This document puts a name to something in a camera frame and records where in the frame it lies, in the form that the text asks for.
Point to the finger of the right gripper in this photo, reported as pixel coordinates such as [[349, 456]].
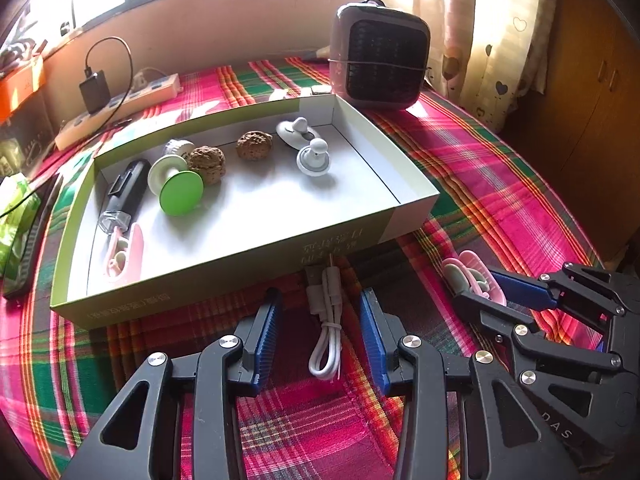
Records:
[[583, 292], [521, 330]]

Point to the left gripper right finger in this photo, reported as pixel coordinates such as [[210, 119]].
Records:
[[502, 435]]

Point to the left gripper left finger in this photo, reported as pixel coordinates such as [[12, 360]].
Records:
[[138, 435]]

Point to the pink clip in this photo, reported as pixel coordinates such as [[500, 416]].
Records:
[[124, 255], [468, 273]]

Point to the green white spool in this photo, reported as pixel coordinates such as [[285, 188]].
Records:
[[178, 188]]

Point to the black cylindrical device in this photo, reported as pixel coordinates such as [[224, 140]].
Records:
[[124, 197]]

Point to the small white knob piece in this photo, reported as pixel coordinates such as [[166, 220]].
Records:
[[314, 159]]

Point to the white round cap device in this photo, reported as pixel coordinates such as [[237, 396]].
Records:
[[179, 147]]

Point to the green white cardboard box tray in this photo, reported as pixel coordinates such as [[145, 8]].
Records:
[[263, 219]]

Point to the wooden cabinet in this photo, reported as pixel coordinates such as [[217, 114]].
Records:
[[582, 133]]

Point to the black smartphone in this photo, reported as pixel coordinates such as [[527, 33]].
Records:
[[19, 272]]

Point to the green tissue pack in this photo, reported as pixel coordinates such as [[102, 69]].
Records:
[[19, 205]]

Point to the white power strip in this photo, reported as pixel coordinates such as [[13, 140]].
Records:
[[154, 93]]

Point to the heart pattern curtain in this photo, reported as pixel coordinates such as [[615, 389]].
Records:
[[486, 54]]

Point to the black charger adapter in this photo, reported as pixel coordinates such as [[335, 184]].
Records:
[[94, 90]]

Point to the grey black space heater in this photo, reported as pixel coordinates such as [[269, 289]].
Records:
[[378, 55]]

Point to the orange tray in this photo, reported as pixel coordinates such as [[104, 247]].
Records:
[[19, 85]]

